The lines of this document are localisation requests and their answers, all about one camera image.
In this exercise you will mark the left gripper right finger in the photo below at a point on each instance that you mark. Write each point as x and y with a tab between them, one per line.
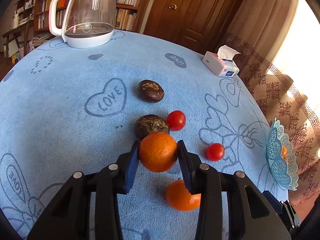
250	214

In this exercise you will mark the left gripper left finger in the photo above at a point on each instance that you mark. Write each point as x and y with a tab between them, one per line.
67	214

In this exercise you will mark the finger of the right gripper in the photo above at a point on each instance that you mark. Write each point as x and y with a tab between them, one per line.
276	204

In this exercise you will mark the red cherry tomato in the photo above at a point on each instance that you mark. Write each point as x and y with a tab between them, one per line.
176	120
215	152

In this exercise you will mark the orange mandarin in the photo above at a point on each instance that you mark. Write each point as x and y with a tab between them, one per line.
284	154
157	152
179	198

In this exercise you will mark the light blue lattice basket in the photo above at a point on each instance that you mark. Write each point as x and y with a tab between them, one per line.
280	157

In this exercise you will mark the blue patterned tablecloth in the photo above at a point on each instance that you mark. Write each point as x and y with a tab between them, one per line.
65	110

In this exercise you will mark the dark water chestnut near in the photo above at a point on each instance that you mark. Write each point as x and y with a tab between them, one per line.
149	124

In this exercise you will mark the dark water chestnut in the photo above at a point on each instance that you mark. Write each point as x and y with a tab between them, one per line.
150	91
149	124

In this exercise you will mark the white tissue box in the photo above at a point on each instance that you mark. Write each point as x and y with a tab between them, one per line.
222	63

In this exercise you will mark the dark water chestnut far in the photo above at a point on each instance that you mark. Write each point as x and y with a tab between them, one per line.
150	91

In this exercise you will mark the wooden side desk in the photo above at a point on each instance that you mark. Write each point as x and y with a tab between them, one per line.
14	34

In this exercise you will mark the beige patterned curtain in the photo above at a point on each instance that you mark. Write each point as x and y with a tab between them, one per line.
257	32

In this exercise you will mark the brown wooden door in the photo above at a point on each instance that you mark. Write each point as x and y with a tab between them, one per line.
198	25

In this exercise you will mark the wooden bookshelf with books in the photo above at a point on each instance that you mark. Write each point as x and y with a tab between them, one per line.
129	14

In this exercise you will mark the glass kettle white handle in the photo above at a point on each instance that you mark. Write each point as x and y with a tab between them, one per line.
86	23

